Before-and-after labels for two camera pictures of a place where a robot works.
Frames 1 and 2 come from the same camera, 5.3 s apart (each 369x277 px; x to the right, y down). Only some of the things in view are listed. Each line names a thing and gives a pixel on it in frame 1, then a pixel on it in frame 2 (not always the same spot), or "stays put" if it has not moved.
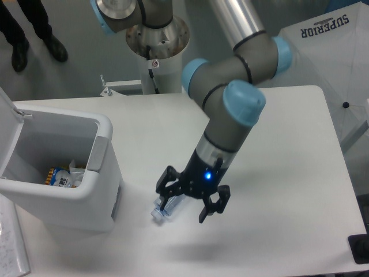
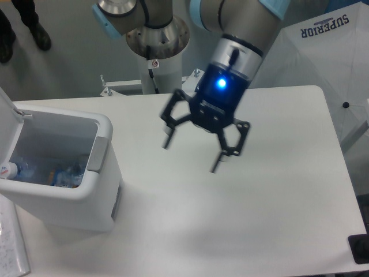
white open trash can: x=33 y=141 stays put
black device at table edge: x=359 y=246 stays put
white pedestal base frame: x=108 y=92 stays put
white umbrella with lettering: x=331 y=50 stays put
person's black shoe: x=20 y=54 → x=7 y=38
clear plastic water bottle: x=170 y=203 → x=23 y=171
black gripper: x=199 y=178 → x=211 y=107
